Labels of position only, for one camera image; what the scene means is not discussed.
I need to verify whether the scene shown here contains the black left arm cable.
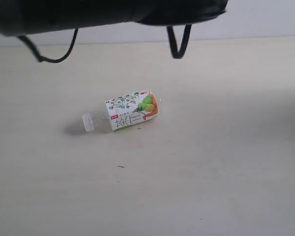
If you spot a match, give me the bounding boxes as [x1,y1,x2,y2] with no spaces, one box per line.
[16,24,193,63]

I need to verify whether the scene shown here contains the clear floral-label tea bottle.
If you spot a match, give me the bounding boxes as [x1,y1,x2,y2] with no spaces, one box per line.
[82,89,162,132]

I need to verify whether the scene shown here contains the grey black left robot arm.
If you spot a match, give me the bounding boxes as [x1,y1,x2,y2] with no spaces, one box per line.
[0,0,228,36]

